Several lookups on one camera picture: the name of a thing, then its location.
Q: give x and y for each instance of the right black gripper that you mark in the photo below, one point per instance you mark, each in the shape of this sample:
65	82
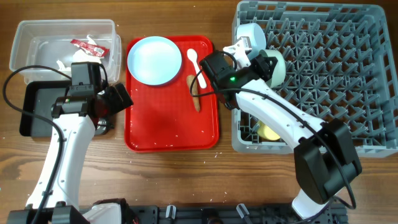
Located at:
256	64

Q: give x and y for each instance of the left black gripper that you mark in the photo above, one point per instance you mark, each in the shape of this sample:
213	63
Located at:
117	104

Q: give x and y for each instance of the pale green rice bowl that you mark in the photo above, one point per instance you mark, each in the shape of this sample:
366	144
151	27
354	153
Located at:
279	72

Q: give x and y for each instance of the light blue bowl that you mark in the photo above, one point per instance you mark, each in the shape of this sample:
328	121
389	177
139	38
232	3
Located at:
256	36

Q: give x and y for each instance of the white tissue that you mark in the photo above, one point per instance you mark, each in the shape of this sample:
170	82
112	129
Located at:
79	56

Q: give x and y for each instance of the red sauce packet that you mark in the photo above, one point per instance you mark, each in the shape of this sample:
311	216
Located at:
91	49

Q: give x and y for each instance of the light blue plate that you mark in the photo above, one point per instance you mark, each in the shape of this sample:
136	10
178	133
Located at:
154	60

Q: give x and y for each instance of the yellow plastic cup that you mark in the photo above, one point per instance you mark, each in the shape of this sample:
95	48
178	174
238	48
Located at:
266	133

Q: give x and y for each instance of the white plastic spoon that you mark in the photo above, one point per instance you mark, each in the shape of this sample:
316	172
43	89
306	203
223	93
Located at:
193	57

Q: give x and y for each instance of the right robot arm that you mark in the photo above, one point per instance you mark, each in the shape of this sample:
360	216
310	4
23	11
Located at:
325	157

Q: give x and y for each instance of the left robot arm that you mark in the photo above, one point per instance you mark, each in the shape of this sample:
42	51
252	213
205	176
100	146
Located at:
55	197

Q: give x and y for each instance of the black waste tray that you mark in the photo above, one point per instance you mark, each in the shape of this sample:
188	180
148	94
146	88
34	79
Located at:
39	99

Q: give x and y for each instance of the grey dishwasher rack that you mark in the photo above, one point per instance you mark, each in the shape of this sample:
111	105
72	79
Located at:
339	65

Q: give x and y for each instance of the red plastic tray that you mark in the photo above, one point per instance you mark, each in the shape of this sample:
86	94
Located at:
163	118

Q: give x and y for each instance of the clear plastic storage box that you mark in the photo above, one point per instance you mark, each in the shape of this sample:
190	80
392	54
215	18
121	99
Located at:
43	42

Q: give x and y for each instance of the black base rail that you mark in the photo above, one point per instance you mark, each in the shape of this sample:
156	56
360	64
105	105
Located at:
217	214

